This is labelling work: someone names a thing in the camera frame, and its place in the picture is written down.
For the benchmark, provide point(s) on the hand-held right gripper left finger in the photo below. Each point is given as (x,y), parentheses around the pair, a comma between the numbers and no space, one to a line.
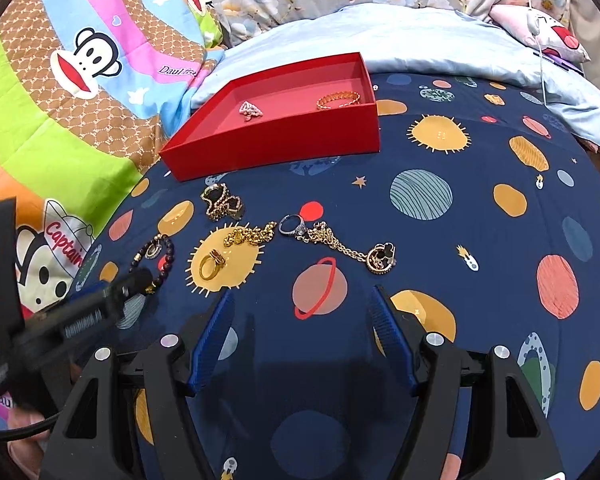
(212,342)

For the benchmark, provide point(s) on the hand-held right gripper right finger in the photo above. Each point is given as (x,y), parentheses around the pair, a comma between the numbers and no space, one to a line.
(392,340)

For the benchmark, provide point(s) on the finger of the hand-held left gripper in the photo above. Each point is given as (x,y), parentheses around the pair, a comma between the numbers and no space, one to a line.
(115,292)

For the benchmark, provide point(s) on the red rectangular box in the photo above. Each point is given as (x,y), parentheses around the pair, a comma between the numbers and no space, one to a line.
(290,140)

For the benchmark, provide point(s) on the navy planet print blanket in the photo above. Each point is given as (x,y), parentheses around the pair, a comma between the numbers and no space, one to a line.
(430,280)

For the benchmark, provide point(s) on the colourful cartoon monkey blanket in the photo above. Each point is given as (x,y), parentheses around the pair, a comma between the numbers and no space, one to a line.
(80,125)

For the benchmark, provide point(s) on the pearl heart brooch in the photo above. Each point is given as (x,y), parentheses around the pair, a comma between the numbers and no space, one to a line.
(250,110)

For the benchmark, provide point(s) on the gold open bangle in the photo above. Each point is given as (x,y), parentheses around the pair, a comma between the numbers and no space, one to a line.
(325,102)

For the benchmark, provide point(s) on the light blue bed sheet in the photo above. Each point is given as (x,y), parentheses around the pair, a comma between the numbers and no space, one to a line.
(380,35)

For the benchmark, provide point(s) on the purple flat object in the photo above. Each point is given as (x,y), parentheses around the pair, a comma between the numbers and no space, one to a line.
(562,62)

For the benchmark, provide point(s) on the pink cartoon face pillow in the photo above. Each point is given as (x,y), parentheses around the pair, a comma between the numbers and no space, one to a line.
(555,35)

